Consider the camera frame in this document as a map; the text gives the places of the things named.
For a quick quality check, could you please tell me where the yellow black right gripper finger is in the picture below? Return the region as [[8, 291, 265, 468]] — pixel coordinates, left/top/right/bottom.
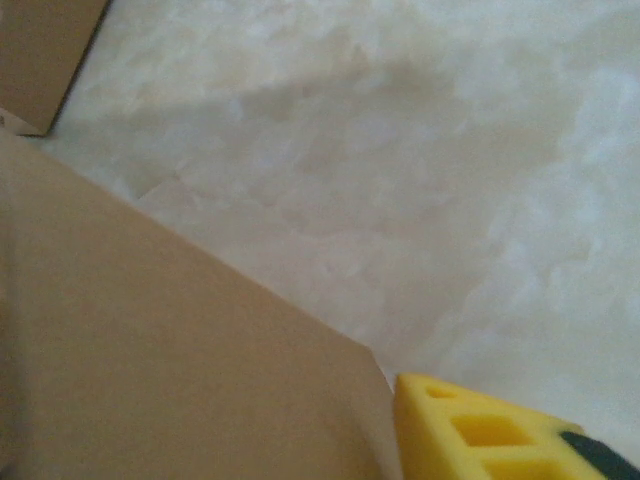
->
[[394, 372, 640, 480]]

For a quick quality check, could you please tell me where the brown cardboard box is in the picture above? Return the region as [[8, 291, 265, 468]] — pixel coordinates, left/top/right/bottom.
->
[[0, 0, 401, 480]]

